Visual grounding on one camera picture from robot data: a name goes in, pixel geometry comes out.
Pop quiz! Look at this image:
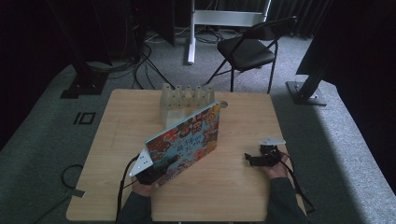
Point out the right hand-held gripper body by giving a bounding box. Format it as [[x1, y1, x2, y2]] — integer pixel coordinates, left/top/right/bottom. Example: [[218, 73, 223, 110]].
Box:
[[257, 136, 290, 168]]

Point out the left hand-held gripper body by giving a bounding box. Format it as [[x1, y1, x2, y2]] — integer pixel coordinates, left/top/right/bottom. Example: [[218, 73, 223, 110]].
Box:
[[128, 147, 163, 185]]

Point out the colourful tiger picture book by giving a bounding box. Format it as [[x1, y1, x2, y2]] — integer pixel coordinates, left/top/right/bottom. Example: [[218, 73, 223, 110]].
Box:
[[144, 101, 222, 188]]

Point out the white plastic book rack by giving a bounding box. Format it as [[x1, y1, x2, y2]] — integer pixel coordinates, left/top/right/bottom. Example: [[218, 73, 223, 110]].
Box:
[[159, 82, 217, 129]]

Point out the person's right hand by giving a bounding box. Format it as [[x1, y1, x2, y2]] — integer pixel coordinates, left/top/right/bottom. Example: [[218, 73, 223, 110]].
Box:
[[259, 154, 291, 180]]

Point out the person's left hand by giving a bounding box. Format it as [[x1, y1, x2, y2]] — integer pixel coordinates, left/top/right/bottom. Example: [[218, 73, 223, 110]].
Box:
[[132, 177, 157, 198]]

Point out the black metal stand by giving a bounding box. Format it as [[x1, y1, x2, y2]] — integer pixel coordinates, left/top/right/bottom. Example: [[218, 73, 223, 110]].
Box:
[[46, 0, 109, 100], [285, 0, 334, 107]]

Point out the grey tape piece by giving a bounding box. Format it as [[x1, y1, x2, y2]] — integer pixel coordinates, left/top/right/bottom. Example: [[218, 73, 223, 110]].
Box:
[[64, 188, 86, 199]]

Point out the black folding chair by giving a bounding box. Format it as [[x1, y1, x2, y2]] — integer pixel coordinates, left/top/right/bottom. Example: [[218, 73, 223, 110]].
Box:
[[205, 16, 299, 94]]

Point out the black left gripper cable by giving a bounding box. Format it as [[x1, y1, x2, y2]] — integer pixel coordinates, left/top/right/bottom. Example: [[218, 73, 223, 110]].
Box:
[[115, 153, 142, 224]]

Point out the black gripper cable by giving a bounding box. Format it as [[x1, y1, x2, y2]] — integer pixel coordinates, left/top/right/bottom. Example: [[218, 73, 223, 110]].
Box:
[[115, 153, 142, 224], [274, 150, 317, 216]]

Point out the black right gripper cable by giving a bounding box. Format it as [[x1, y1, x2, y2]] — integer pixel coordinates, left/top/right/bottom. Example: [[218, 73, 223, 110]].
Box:
[[274, 150, 317, 216]]

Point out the black cable loop on floor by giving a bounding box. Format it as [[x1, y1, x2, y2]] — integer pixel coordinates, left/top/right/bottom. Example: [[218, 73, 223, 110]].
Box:
[[33, 163, 84, 224]]

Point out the bundle of black floor cables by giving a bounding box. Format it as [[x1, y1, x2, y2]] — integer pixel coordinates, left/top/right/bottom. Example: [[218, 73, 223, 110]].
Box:
[[86, 18, 176, 91]]

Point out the white metal desk frame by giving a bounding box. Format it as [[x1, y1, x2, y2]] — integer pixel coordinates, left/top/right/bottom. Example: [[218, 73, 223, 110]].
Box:
[[186, 0, 273, 65]]

